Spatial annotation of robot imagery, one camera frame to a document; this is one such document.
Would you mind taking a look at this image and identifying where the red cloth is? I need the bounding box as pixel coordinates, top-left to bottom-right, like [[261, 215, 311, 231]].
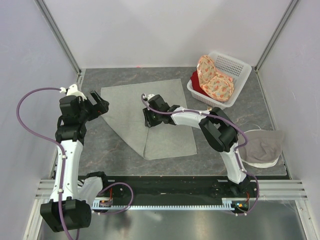
[[190, 71, 209, 97]]

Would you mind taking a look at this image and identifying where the white cloth under pile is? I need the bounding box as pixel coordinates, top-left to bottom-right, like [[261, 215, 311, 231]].
[[243, 123, 279, 169]]

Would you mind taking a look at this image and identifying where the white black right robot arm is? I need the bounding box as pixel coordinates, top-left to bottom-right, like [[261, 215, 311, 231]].
[[141, 94, 250, 197]]

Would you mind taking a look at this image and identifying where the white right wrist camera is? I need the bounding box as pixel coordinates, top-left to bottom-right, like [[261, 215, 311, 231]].
[[146, 94, 155, 101]]

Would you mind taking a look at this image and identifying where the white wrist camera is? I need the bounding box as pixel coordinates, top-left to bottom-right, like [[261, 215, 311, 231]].
[[59, 84, 87, 101], [146, 94, 155, 101]]

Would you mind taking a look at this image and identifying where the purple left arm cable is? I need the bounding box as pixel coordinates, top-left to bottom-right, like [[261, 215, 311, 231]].
[[16, 87, 133, 240]]

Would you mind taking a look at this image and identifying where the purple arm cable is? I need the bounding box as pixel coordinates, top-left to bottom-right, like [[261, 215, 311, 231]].
[[16, 87, 133, 240], [141, 93, 261, 217]]

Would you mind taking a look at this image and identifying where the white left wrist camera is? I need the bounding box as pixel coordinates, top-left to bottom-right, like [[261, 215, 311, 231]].
[[59, 84, 87, 101]]

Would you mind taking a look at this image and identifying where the white plastic basket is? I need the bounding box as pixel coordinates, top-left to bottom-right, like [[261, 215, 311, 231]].
[[187, 51, 252, 109]]

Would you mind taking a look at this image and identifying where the grey cloth napkin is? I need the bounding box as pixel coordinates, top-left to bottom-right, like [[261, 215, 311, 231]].
[[100, 79, 197, 160]]

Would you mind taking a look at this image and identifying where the taupe grey cloth pile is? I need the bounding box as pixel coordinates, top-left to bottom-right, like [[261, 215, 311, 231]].
[[239, 129, 286, 165]]

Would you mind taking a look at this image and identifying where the slotted cable duct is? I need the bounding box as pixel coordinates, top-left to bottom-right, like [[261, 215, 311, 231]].
[[92, 199, 249, 211]]

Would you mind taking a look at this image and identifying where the floral patterned cloth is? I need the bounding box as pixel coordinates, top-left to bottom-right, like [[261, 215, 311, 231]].
[[196, 55, 235, 103]]

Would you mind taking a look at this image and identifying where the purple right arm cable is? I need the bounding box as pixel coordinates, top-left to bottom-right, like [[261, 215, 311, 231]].
[[141, 93, 261, 217]]

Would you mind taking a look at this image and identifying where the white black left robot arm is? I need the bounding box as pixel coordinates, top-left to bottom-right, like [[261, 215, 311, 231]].
[[40, 90, 110, 233]]

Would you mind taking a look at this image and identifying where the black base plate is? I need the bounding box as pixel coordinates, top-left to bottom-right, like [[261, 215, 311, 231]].
[[81, 175, 258, 201]]

